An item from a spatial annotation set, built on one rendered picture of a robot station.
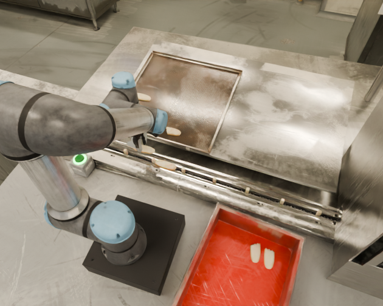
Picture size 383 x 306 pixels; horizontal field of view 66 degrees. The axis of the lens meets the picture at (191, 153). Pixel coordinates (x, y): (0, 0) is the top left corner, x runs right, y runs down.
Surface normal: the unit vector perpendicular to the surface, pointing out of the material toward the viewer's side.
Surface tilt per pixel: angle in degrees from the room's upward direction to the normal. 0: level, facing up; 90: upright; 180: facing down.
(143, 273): 4
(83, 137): 75
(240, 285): 0
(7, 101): 15
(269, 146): 10
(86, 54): 0
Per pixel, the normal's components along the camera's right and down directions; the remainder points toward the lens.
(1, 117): -0.19, 0.11
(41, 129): 0.15, 0.22
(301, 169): -0.07, -0.48
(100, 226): 0.14, -0.53
